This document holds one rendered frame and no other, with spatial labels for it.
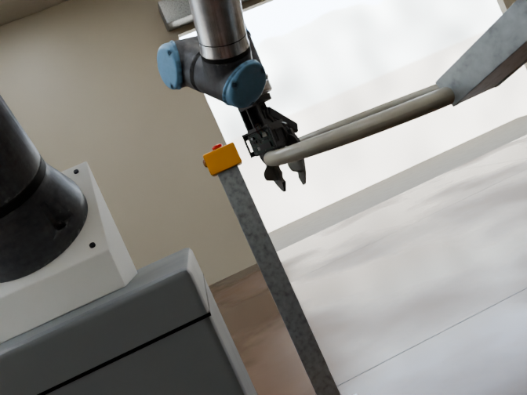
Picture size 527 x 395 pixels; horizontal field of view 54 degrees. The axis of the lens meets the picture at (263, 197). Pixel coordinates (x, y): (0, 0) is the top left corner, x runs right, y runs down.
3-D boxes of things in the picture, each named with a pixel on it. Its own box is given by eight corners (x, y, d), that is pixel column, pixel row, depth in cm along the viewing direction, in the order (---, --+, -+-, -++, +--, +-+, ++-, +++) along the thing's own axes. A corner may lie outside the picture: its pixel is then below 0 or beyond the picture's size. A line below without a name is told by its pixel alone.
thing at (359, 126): (565, 54, 94) (560, 38, 94) (378, 139, 71) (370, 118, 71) (382, 115, 137) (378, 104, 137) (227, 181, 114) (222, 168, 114)
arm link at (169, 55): (183, 52, 94) (234, 39, 102) (147, 38, 102) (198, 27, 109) (187, 100, 100) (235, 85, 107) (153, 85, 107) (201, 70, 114)
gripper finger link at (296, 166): (295, 190, 110) (271, 154, 110) (305, 183, 115) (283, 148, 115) (306, 183, 109) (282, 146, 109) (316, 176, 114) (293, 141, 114)
